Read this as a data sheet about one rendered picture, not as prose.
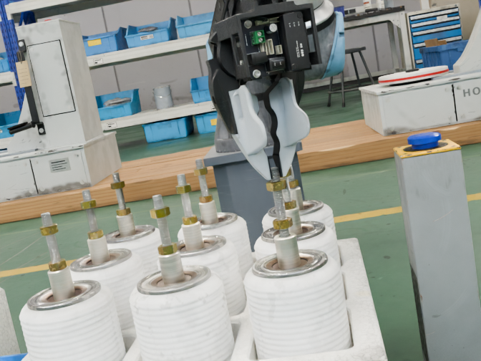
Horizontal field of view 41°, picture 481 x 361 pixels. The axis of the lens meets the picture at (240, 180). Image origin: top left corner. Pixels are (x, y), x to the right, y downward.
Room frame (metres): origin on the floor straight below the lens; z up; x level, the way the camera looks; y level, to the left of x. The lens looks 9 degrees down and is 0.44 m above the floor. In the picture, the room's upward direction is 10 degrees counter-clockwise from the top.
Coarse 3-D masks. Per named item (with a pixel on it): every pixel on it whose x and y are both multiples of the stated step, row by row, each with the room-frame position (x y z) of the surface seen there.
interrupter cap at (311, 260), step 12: (300, 252) 0.64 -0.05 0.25; (312, 252) 0.63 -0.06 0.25; (264, 264) 0.62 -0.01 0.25; (276, 264) 0.62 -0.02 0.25; (300, 264) 0.60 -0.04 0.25; (312, 264) 0.59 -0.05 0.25; (324, 264) 0.59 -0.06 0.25; (264, 276) 0.58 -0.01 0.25; (276, 276) 0.58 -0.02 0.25; (288, 276) 0.57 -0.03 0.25
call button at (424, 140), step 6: (432, 132) 0.78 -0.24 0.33; (408, 138) 0.78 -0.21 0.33; (414, 138) 0.76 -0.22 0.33; (420, 138) 0.76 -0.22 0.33; (426, 138) 0.76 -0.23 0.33; (432, 138) 0.76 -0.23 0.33; (438, 138) 0.76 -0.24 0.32; (414, 144) 0.76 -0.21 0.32; (420, 144) 0.76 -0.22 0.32; (426, 144) 0.76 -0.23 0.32; (432, 144) 0.76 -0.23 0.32; (438, 144) 0.77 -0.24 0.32
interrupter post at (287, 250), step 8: (280, 240) 0.60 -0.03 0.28; (288, 240) 0.60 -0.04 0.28; (296, 240) 0.61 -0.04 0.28; (280, 248) 0.60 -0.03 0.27; (288, 248) 0.60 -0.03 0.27; (296, 248) 0.60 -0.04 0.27; (280, 256) 0.60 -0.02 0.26; (288, 256) 0.60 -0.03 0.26; (296, 256) 0.60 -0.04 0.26; (280, 264) 0.60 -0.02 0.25; (288, 264) 0.60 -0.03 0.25; (296, 264) 0.60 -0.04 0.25
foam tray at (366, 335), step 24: (360, 264) 0.78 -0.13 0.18; (360, 288) 0.70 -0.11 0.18; (360, 312) 0.63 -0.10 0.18; (240, 336) 0.63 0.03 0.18; (360, 336) 0.58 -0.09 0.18; (24, 360) 0.67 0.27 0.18; (240, 360) 0.57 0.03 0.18; (264, 360) 0.56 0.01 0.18; (288, 360) 0.55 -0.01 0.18; (312, 360) 0.54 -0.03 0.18; (336, 360) 0.53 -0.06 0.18; (360, 360) 0.53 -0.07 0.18; (384, 360) 0.52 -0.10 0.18
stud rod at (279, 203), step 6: (276, 168) 0.61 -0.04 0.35; (276, 174) 0.61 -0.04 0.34; (276, 180) 0.61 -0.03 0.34; (276, 192) 0.61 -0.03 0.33; (282, 192) 0.61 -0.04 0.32; (276, 198) 0.61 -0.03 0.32; (282, 198) 0.61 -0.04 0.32; (276, 204) 0.61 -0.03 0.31; (282, 204) 0.61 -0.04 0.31; (276, 210) 0.61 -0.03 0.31; (282, 210) 0.61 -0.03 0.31; (282, 216) 0.61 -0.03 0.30; (282, 234) 0.61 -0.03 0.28; (288, 234) 0.61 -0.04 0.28
